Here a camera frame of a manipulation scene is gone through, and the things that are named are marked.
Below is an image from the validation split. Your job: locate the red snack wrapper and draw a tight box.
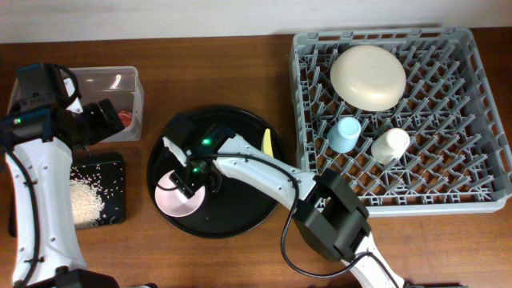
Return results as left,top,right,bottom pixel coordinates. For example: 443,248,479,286
118,110,132,128

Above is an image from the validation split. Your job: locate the small pink bowl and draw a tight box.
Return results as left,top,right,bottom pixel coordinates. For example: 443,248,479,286
154,170,206,218

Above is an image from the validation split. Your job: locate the pile of white rice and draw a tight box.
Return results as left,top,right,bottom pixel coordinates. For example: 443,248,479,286
69,163,124,227

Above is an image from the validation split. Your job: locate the light blue cup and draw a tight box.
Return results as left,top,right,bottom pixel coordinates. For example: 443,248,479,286
327,117,362,154

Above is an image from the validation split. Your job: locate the large cream bowl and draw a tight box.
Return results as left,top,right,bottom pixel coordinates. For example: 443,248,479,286
330,45,406,112

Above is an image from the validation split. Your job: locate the white cup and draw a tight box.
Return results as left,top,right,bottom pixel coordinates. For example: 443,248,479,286
371,128,410,165

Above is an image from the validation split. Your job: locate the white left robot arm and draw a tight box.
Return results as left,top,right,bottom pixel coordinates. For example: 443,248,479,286
1,63,124,287

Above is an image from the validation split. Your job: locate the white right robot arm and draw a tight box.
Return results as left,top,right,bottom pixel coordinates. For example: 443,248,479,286
155,114,406,287

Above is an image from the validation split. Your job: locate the clear plastic waste bin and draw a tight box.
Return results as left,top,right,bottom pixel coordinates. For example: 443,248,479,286
1,63,143,148

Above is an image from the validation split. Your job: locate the grey dishwasher rack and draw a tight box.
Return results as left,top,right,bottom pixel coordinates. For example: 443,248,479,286
290,28,511,217

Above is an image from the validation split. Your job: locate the rectangular black tray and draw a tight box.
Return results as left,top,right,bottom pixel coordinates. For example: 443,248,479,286
8,150,127,238

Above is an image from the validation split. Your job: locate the yellow plastic spoon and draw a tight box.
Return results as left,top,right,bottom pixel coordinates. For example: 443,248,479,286
261,128,274,157

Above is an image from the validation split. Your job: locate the round black tray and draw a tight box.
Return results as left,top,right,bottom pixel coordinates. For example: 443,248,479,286
146,106,287,238

